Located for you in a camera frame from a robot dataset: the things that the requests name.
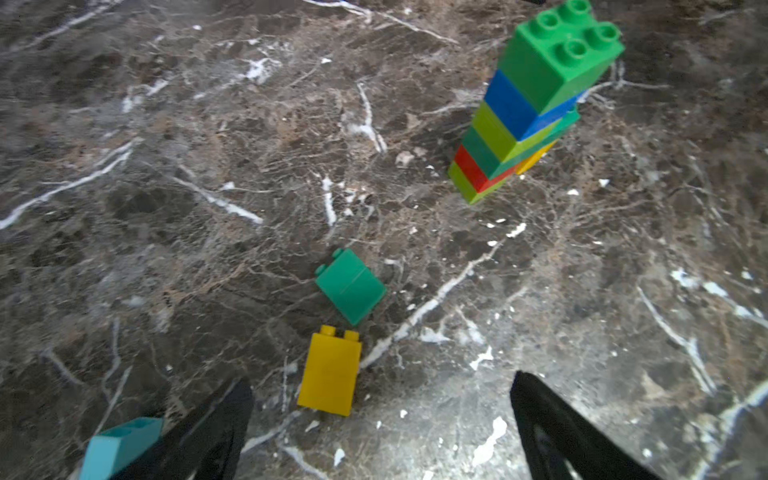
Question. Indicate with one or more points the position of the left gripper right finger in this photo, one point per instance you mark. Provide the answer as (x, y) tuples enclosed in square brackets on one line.
[(557, 439)]

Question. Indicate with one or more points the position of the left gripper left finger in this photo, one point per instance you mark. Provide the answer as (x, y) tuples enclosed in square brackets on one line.
[(206, 444)]

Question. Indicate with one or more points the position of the teal small brick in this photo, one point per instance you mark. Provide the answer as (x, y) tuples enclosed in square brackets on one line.
[(112, 450)]

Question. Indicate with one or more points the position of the dark green small brick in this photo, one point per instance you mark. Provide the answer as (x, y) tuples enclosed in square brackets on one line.
[(350, 285)]

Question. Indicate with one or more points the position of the lime green small brick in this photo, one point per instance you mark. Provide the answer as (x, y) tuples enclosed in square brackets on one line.
[(465, 187)]

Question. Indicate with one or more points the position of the yellow small brick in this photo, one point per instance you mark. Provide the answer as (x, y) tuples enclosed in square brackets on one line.
[(531, 161)]

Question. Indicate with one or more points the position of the red small brick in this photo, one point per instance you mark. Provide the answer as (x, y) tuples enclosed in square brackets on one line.
[(474, 174)]

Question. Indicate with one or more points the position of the small blue brick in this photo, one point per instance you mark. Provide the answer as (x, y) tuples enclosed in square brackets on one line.
[(520, 118)]

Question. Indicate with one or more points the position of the bright green brick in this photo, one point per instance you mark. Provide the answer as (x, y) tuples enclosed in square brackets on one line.
[(559, 53)]

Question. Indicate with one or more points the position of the green long brick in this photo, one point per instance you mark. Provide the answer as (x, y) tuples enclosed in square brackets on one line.
[(487, 161)]

